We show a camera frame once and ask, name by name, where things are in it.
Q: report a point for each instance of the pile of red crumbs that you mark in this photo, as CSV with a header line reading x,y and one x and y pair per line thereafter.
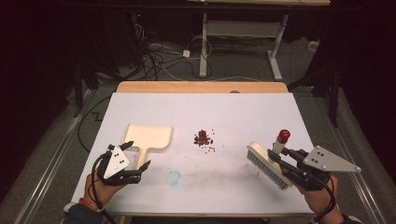
x,y
201,139

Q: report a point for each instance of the white box on floor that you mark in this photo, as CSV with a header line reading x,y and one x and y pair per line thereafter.
x,y
313,46

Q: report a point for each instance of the person's right hand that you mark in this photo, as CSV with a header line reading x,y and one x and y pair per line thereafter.
x,y
322,197

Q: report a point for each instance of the metal floor rail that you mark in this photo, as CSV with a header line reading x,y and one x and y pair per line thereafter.
x,y
53,165
348,149

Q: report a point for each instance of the black stand leg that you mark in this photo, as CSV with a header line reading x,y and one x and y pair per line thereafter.
x,y
334,99

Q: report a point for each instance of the person's left hand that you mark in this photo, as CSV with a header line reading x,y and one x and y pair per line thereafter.
x,y
99,189

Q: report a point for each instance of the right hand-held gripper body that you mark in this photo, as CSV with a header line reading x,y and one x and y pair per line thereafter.
x,y
325,161

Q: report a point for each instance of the white power adapter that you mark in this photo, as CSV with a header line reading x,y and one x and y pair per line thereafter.
x,y
186,53

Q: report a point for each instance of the white metal desk frame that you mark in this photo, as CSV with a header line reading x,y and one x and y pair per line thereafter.
x,y
204,43

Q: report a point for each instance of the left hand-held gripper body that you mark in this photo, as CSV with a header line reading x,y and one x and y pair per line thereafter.
x,y
116,161

